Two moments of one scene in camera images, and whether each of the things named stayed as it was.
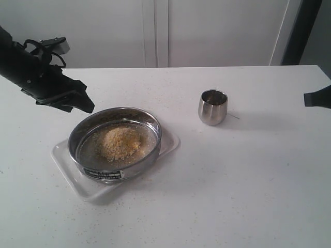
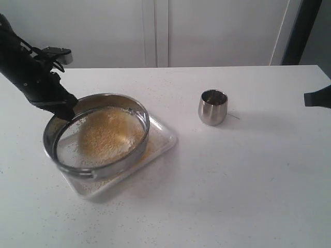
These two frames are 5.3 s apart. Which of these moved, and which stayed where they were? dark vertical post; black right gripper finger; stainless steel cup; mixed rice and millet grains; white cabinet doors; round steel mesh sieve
Moved: round steel mesh sieve; mixed rice and millet grains
Stayed: stainless steel cup; white cabinet doors; dark vertical post; black right gripper finger
